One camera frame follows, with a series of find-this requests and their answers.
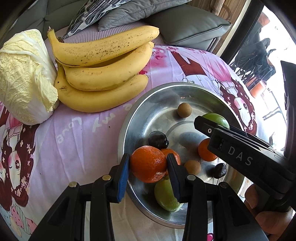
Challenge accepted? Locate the green jujube fruit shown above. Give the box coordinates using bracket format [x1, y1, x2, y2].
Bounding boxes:
[202, 113, 230, 130]
[154, 176, 183, 212]

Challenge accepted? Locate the large orange tangerine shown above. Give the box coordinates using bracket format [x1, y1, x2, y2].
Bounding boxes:
[160, 148, 182, 176]

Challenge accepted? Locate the small tangerine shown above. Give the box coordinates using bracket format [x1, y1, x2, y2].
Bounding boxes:
[198, 138, 217, 162]

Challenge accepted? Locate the dark cherry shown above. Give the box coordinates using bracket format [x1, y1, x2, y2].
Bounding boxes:
[147, 131, 169, 150]
[208, 163, 227, 182]

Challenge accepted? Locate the person's right hand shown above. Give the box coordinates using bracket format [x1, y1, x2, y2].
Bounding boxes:
[244, 184, 294, 241]

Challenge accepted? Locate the large stainless steel bowl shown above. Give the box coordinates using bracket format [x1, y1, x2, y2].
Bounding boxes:
[117, 81, 249, 230]

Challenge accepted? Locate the bottom yellow banana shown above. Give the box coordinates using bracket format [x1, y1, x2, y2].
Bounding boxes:
[54, 64, 149, 113]

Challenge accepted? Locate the yellow banana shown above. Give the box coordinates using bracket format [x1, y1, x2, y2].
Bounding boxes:
[54, 64, 149, 113]
[64, 42, 153, 91]

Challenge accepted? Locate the black stroller outside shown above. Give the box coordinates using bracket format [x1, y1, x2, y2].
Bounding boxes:
[230, 22, 278, 86]

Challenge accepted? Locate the middle yellow banana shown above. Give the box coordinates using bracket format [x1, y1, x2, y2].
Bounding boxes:
[64, 42, 153, 91]

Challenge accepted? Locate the top spotted banana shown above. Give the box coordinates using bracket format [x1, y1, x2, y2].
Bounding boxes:
[47, 26, 159, 67]

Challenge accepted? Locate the napa cabbage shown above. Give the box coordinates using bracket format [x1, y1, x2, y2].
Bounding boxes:
[1, 29, 59, 125]

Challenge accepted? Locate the grey leather cushion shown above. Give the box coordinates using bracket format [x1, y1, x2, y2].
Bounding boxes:
[147, 4, 231, 52]

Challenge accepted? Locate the grey fabric pillow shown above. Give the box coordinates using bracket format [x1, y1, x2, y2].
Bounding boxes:
[98, 0, 190, 32]

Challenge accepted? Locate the black white patterned pillow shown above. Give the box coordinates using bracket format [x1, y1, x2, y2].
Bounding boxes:
[63, 0, 130, 40]

